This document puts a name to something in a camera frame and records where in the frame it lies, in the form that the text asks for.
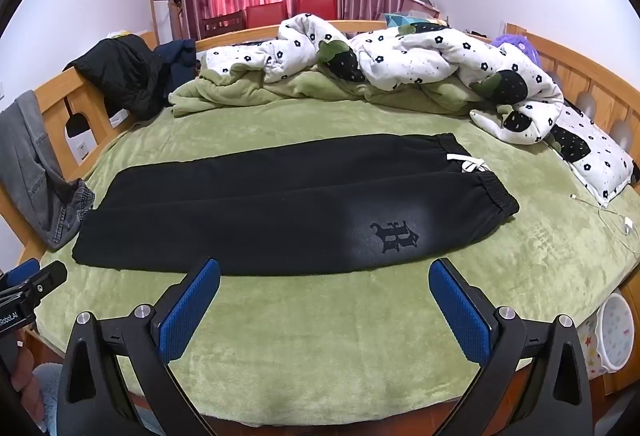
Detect dark wooden chair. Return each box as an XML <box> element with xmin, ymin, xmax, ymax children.
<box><xmin>201</xmin><ymin>11</ymin><xmax>247</xmax><ymax>39</ymax></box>

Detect teal patterned bag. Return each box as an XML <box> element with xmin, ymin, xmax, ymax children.
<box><xmin>385</xmin><ymin>13</ymin><xmax>426</xmax><ymax>28</ymax></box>

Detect red chair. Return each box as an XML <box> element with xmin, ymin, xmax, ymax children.
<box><xmin>246</xmin><ymin>3</ymin><xmax>288</xmax><ymax>28</ymax></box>
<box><xmin>297</xmin><ymin>0</ymin><xmax>337</xmax><ymax>22</ymax></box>

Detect purple fluffy cloth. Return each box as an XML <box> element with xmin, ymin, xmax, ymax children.
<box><xmin>492</xmin><ymin>33</ymin><xmax>543</xmax><ymax>67</ymax></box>

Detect white charger with cable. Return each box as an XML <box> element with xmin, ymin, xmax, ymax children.
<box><xmin>570</xmin><ymin>193</ymin><xmax>640</xmax><ymax>262</ymax></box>

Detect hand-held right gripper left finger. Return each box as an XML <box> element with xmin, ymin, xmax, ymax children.
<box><xmin>56</xmin><ymin>257</ymin><xmax>222</xmax><ymax>436</ymax></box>

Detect light blue fleece clothing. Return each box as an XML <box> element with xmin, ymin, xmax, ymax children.
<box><xmin>32</xmin><ymin>362</ymin><xmax>66</xmax><ymax>436</ymax></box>

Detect wooden bed frame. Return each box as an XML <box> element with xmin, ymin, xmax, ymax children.
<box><xmin>0</xmin><ymin>18</ymin><xmax>640</xmax><ymax>397</ymax></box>

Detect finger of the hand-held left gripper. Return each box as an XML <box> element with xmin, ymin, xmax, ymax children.
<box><xmin>0</xmin><ymin>258</ymin><xmax>42</xmax><ymax>290</ymax></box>
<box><xmin>0</xmin><ymin>261</ymin><xmax>69</xmax><ymax>313</ymax></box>

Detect cardboard box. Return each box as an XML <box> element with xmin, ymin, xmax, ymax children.
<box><xmin>402</xmin><ymin>0</ymin><xmax>442</xmax><ymax>17</ymax></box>

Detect white flower print pillow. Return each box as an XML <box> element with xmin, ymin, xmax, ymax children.
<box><xmin>547</xmin><ymin>103</ymin><xmax>636</xmax><ymax>208</ymax></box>

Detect wooden coat rack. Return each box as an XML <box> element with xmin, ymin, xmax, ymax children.
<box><xmin>149</xmin><ymin>0</ymin><xmax>186</xmax><ymax>44</ymax></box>

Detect black jacket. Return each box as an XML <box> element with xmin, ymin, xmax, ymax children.
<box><xmin>64</xmin><ymin>36</ymin><xmax>173</xmax><ymax>122</ymax></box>

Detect grey jeans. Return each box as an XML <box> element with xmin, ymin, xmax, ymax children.
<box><xmin>0</xmin><ymin>90</ymin><xmax>96</xmax><ymax>252</ymax></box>

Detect green plush bed sheet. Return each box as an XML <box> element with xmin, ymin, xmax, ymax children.
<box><xmin>37</xmin><ymin>93</ymin><xmax>640</xmax><ymax>427</ymax></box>

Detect black pants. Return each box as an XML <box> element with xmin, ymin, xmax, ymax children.
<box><xmin>72</xmin><ymin>132</ymin><xmax>521</xmax><ymax>278</ymax></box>

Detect green fleece blanket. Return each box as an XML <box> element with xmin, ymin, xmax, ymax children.
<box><xmin>169</xmin><ymin>66</ymin><xmax>506</xmax><ymax>119</ymax></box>

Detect navy blue garment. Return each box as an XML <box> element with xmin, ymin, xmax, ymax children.
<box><xmin>154</xmin><ymin>39</ymin><xmax>198</xmax><ymax>87</ymax></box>

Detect person's left hand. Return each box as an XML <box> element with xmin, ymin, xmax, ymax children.
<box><xmin>10</xmin><ymin>350</ymin><xmax>47</xmax><ymax>423</ymax></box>

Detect white star print bucket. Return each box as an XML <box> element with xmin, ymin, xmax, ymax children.
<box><xmin>575</xmin><ymin>292</ymin><xmax>637</xmax><ymax>379</ymax></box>

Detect white flower print quilt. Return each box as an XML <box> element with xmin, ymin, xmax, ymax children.
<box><xmin>200</xmin><ymin>13</ymin><xmax>566</xmax><ymax>146</ymax></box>

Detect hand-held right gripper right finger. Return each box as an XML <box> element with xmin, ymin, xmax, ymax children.
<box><xmin>428</xmin><ymin>257</ymin><xmax>593</xmax><ymax>436</ymax></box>

